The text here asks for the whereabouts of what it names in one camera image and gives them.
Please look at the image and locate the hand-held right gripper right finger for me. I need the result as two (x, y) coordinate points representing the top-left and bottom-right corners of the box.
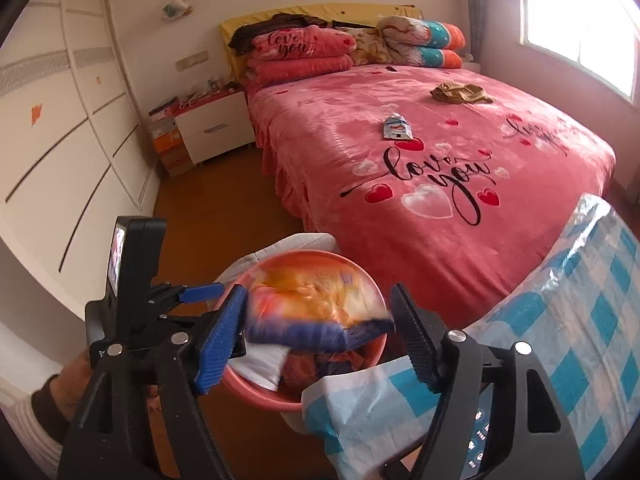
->
(382, 282), (586, 480)

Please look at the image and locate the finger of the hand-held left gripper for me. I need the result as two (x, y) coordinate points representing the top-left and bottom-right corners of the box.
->
(158, 313), (206, 336)
(162, 283), (226, 309)

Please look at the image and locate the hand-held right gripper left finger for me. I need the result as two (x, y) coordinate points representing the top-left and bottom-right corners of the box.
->
(57, 284), (249, 480)

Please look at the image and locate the orange bread packet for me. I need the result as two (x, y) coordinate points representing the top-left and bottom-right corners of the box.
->
(244, 264), (397, 354)

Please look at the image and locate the person's left forearm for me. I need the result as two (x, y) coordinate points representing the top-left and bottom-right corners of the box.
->
(0, 377), (72, 480)

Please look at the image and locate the person's left hand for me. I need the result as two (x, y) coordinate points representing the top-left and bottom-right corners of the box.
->
(47, 351), (96, 420)

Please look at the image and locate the white crumpled packet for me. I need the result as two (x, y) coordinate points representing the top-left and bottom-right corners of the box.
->
(232, 344), (289, 392)

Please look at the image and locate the white plastic bag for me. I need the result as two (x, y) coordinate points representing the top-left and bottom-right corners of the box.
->
(214, 232), (342, 288)

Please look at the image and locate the black smartphone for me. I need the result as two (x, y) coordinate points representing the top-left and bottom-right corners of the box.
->
(459, 384), (497, 480)

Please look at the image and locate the brown cardboard box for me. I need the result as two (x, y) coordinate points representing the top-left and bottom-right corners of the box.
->
(160, 152), (194, 177)

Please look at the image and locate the pink heart print bed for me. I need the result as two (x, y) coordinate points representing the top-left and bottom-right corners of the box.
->
(246, 61), (617, 327)

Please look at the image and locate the orange shoe box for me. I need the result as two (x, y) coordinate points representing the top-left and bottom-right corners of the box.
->
(152, 132), (189, 156)

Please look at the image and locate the white nightstand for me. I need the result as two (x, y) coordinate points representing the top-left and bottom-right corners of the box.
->
(174, 90), (257, 166)

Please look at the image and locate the dark flat box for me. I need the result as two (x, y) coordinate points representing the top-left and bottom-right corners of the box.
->
(148, 97), (179, 117)

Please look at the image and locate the white wardrobe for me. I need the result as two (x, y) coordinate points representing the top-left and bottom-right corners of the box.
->
(0, 0), (162, 281)

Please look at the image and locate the small white blue packet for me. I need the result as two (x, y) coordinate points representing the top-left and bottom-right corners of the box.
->
(382, 115), (414, 141)

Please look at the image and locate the gold cloth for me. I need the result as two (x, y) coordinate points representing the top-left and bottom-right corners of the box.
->
(430, 81), (495, 106)

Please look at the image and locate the dark brown cloth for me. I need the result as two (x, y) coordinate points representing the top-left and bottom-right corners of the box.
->
(232, 12), (327, 54)

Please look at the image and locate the floral pillow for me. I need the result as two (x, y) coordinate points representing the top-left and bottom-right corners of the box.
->
(347, 27), (397, 66)

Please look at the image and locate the colourful rolled quilt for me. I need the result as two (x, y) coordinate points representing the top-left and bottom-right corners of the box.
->
(377, 15), (469, 69)

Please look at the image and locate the yellow headboard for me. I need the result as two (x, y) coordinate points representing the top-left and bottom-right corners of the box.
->
(219, 3), (424, 81)

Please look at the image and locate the grey patterned curtain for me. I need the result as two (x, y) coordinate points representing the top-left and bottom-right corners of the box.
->
(462, 0), (484, 64)

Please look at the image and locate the window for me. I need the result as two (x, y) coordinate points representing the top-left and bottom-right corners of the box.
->
(519, 0), (640, 99)

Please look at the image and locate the white charging cable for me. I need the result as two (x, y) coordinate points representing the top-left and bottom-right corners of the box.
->
(180, 90), (214, 110)

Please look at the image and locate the wall switch panel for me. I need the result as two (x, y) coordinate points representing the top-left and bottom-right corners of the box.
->
(174, 50), (209, 69)

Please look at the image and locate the bag hanging on wall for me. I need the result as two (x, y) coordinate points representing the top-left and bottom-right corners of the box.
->
(160, 0), (195, 22)

